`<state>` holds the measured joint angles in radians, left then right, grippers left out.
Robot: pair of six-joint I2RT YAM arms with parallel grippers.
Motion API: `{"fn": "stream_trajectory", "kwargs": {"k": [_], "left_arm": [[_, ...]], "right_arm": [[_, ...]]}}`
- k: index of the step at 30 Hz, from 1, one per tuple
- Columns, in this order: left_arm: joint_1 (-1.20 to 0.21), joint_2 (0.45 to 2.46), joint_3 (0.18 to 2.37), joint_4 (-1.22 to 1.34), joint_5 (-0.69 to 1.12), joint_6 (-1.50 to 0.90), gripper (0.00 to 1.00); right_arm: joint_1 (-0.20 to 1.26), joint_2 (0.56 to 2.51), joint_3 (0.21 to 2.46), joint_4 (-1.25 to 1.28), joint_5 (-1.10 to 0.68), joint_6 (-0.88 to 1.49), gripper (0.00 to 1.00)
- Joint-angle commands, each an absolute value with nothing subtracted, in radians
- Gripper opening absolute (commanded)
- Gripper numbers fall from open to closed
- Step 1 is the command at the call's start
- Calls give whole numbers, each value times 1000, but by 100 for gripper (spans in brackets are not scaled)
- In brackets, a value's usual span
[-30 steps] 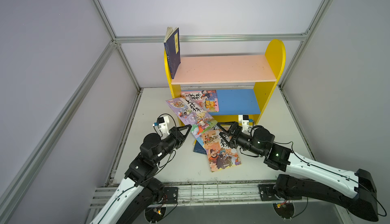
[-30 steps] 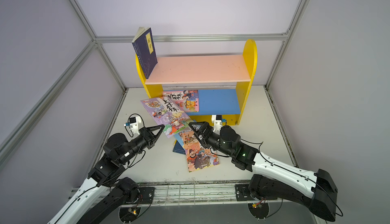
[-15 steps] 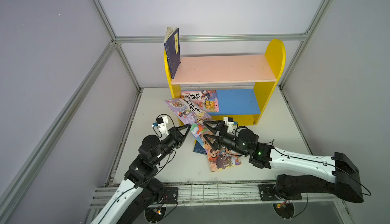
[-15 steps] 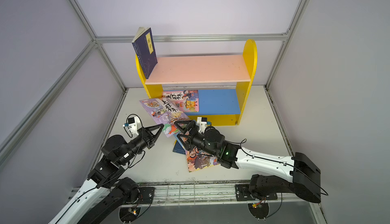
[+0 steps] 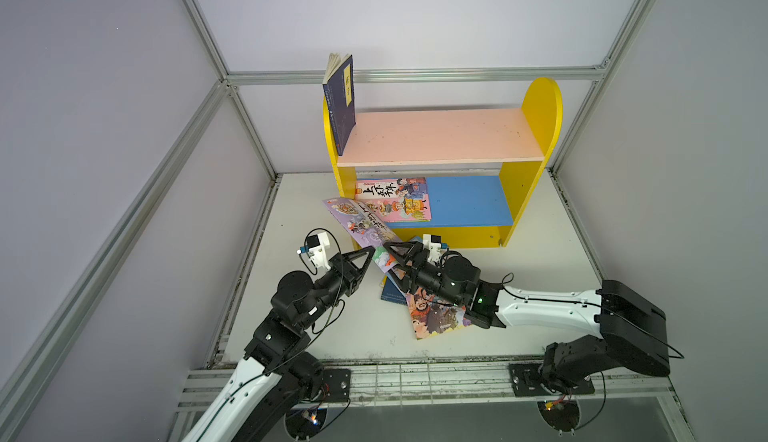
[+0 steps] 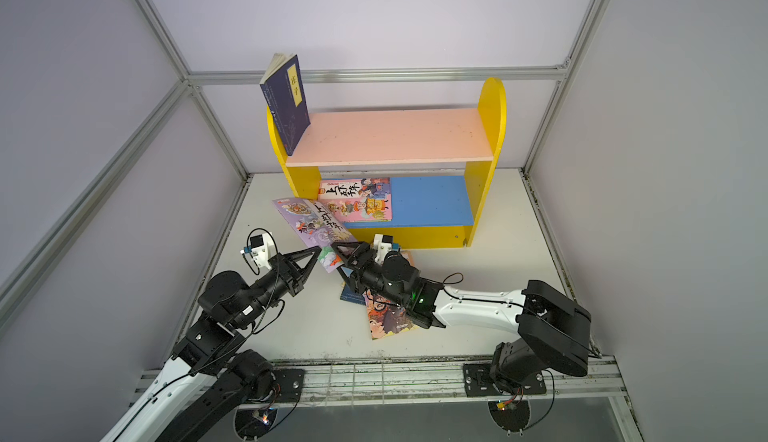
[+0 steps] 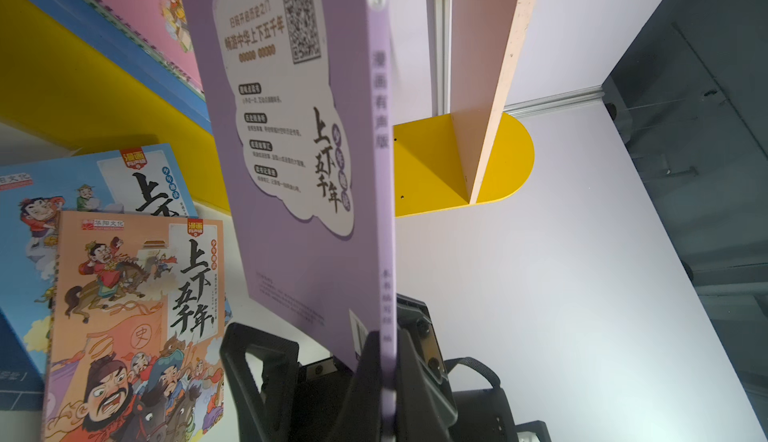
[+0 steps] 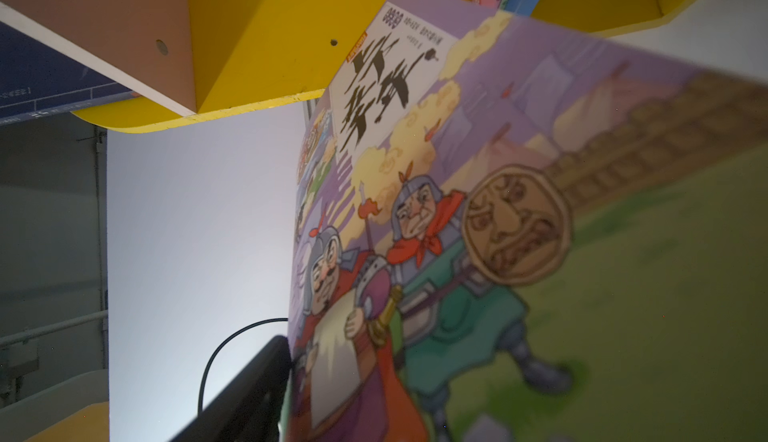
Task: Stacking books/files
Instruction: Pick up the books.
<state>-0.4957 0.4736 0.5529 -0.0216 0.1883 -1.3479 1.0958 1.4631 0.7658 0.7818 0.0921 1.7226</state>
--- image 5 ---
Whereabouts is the aluminium cage frame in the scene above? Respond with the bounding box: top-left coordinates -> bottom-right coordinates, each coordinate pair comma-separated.
0,0 -> 768,442

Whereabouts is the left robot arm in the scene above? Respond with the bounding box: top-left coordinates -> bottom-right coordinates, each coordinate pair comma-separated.
184,247 -> 375,441

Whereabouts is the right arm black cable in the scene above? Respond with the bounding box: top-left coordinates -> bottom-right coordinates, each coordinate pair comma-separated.
440,249 -> 685,362

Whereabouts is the dark blue standing book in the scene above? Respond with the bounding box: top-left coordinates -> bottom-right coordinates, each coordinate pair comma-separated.
322,53 -> 356,157

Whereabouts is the yellow pink blue bookshelf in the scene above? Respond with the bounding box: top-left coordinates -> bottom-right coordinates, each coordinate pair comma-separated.
322,78 -> 564,249

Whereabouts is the pink comic book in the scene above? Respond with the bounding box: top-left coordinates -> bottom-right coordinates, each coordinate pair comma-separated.
355,178 -> 432,223

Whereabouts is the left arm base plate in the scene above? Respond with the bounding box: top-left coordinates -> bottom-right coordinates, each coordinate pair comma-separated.
311,368 -> 352,403

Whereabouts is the light blue comic book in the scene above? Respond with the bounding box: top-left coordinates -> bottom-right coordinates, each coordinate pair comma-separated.
411,234 -> 449,251

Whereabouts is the orange comic book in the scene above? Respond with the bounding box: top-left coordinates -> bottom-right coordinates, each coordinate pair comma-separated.
406,289 -> 472,340

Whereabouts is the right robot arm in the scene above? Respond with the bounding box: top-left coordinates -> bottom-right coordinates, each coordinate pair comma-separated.
384,242 -> 671,393

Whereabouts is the dark blue flat book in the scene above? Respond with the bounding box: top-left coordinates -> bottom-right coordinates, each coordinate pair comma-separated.
380,276 -> 408,306

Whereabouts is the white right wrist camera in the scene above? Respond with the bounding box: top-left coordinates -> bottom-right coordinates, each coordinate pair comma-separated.
422,234 -> 446,264

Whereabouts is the purple comic book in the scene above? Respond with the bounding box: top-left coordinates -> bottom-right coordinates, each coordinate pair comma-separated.
323,198 -> 400,273

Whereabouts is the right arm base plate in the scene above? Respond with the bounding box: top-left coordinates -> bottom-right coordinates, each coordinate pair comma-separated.
508,362 -> 595,397

